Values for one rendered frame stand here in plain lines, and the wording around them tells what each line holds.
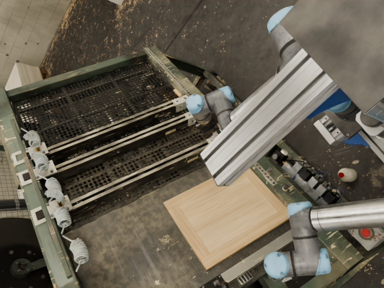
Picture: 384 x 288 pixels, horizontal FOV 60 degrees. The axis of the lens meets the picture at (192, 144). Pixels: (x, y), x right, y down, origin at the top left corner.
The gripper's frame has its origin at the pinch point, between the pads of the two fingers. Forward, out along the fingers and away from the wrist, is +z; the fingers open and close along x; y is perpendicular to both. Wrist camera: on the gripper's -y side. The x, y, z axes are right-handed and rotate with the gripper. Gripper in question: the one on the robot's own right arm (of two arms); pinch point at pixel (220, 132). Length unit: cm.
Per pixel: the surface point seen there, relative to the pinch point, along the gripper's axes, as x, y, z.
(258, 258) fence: 56, 17, 25
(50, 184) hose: -18, 86, -16
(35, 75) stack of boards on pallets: -432, 236, 243
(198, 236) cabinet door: 34, 38, 21
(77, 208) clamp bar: -6, 85, -1
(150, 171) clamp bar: -13, 46, 19
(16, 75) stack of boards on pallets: -431, 257, 221
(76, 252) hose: 23, 80, -20
